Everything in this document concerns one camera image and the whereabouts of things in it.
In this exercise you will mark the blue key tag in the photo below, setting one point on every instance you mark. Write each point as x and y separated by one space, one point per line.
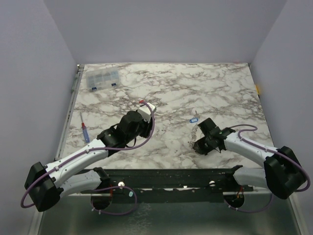
194 120

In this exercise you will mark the clear plastic compartment box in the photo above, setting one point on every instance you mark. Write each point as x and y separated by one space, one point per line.
102 79

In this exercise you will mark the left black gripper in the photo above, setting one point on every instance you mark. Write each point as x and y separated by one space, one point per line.
148 128

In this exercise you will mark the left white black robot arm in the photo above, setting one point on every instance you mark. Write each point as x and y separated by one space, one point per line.
47 184

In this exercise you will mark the blue red handled screwdriver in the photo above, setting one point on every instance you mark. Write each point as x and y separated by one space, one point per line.
84 130

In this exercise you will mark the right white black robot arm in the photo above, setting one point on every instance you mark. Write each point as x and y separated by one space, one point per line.
279 169

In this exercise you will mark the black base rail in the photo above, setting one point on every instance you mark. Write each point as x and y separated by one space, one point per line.
125 186

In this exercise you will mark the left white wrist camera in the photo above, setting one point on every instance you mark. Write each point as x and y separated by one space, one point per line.
145 112

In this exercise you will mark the left aluminium side rail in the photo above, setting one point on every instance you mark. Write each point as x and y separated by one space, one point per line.
74 94

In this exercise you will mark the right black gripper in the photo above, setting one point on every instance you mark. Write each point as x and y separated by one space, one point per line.
204 142

